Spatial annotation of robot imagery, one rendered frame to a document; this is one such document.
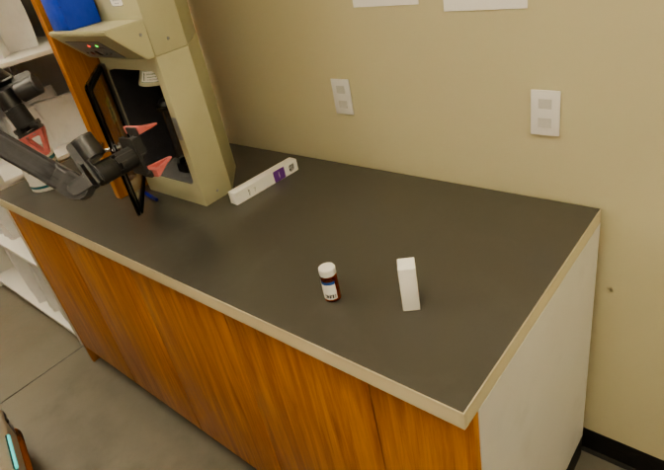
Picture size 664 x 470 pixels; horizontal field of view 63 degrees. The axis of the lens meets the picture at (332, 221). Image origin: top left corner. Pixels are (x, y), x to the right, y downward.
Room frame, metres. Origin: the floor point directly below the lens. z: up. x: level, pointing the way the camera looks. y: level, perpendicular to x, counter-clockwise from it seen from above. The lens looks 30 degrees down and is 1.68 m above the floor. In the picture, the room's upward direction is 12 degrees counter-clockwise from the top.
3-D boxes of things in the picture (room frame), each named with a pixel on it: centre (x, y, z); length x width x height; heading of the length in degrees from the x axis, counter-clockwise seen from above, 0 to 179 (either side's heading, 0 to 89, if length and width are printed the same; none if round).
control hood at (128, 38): (1.60, 0.53, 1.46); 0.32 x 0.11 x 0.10; 45
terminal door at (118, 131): (1.59, 0.58, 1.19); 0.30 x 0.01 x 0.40; 9
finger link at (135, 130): (1.37, 0.43, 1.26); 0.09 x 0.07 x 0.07; 135
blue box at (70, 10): (1.67, 0.59, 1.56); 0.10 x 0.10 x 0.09; 45
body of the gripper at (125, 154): (1.32, 0.48, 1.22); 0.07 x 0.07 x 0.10; 45
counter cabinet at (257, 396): (1.57, 0.32, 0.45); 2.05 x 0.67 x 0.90; 45
